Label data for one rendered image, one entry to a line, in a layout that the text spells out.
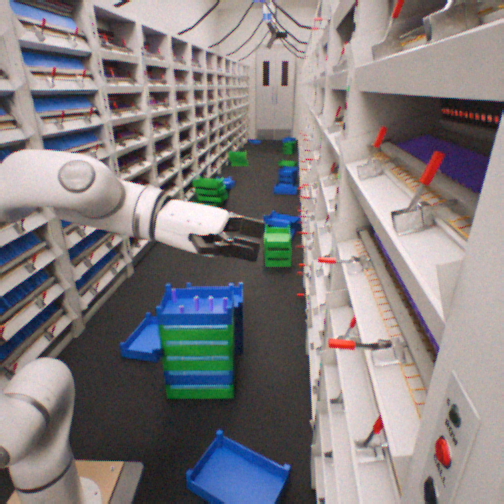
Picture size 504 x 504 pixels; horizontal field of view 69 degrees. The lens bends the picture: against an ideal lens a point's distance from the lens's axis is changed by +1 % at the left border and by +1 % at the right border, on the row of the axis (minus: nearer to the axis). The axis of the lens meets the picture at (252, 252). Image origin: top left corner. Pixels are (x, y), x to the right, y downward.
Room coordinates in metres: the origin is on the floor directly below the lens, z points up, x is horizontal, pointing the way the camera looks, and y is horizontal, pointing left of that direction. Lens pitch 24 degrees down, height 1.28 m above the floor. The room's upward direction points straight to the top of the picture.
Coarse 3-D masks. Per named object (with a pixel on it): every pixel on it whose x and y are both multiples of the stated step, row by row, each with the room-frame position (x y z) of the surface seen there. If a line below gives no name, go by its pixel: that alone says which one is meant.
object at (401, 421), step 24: (336, 240) 0.82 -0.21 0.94; (384, 264) 0.65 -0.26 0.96; (360, 288) 0.59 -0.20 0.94; (360, 312) 0.52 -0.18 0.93; (384, 312) 0.50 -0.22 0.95; (408, 312) 0.48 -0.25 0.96; (384, 336) 0.44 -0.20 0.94; (384, 384) 0.35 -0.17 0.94; (384, 408) 0.32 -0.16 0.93; (408, 408) 0.31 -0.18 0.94; (408, 432) 0.28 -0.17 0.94; (408, 456) 0.22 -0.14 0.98
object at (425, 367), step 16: (368, 240) 0.73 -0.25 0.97; (368, 256) 0.69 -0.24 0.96; (384, 272) 0.58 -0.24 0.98; (384, 288) 0.53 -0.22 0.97; (384, 304) 0.51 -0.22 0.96; (400, 304) 0.48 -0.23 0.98; (400, 320) 0.44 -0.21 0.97; (416, 336) 0.40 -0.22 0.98; (416, 352) 0.37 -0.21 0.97; (416, 368) 0.36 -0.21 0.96; (432, 368) 0.34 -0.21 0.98
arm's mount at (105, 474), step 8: (80, 464) 0.71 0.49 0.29; (88, 464) 0.71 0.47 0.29; (96, 464) 0.71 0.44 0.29; (104, 464) 0.71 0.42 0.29; (112, 464) 0.70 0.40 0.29; (120, 464) 0.70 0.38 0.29; (80, 472) 0.68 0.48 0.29; (88, 472) 0.68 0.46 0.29; (96, 472) 0.68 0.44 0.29; (104, 472) 0.68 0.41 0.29; (112, 472) 0.68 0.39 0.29; (120, 472) 0.69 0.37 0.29; (96, 480) 0.66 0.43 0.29; (104, 480) 0.66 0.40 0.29; (112, 480) 0.66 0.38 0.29; (104, 488) 0.64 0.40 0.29; (112, 488) 0.64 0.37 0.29; (16, 496) 0.62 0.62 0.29; (104, 496) 0.62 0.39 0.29
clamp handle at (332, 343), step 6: (330, 342) 0.40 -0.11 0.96; (336, 342) 0.40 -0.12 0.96; (342, 342) 0.40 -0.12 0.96; (348, 342) 0.40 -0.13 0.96; (354, 342) 0.40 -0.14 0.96; (378, 342) 0.40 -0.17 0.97; (336, 348) 0.40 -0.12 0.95; (342, 348) 0.40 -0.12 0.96; (348, 348) 0.40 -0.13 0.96; (354, 348) 0.40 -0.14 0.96; (360, 348) 0.40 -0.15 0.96; (366, 348) 0.40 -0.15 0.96; (372, 348) 0.39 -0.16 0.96; (378, 348) 0.39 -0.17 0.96
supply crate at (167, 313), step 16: (176, 288) 1.42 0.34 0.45; (192, 288) 1.42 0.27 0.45; (208, 288) 1.42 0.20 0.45; (224, 288) 1.42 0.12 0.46; (160, 304) 1.29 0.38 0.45; (176, 304) 1.37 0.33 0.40; (192, 304) 1.37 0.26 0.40; (208, 304) 1.37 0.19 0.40; (160, 320) 1.22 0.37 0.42; (176, 320) 1.22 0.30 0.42; (192, 320) 1.22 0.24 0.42; (208, 320) 1.22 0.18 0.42; (224, 320) 1.22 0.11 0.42
